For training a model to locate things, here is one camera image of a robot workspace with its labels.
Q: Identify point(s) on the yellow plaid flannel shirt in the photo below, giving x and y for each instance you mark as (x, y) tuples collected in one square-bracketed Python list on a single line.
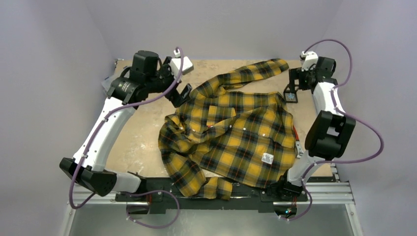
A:
[(221, 132)]

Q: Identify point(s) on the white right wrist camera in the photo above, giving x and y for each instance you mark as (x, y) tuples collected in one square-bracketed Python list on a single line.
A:
[(308, 60)]

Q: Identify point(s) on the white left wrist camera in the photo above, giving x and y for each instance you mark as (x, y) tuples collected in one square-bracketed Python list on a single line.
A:
[(177, 64)]

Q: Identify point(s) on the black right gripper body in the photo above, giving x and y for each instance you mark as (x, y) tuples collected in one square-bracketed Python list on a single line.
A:
[(296, 77)]

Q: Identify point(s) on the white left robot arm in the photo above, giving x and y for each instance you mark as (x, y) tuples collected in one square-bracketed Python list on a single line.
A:
[(124, 94)]

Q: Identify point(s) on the aluminium rail frame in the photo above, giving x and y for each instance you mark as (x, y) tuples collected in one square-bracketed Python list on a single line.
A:
[(222, 135)]

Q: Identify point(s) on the black rectangular frame stand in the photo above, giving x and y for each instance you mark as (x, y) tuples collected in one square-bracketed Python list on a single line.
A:
[(291, 89)]

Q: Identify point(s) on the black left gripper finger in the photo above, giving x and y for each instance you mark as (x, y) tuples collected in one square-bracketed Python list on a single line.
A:
[(177, 98), (184, 95)]

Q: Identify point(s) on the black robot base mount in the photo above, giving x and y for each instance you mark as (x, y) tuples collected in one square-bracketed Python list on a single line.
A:
[(158, 194)]

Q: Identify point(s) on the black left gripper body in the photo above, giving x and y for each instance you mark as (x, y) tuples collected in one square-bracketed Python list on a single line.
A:
[(166, 79)]

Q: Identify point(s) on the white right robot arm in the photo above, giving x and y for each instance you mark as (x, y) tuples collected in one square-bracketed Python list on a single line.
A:
[(330, 132)]

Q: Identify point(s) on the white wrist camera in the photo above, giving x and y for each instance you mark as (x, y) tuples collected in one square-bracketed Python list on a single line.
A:
[(308, 60), (177, 64)]

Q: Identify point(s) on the clear plastic organizer box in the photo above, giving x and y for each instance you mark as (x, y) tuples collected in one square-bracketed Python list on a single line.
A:
[(106, 83)]

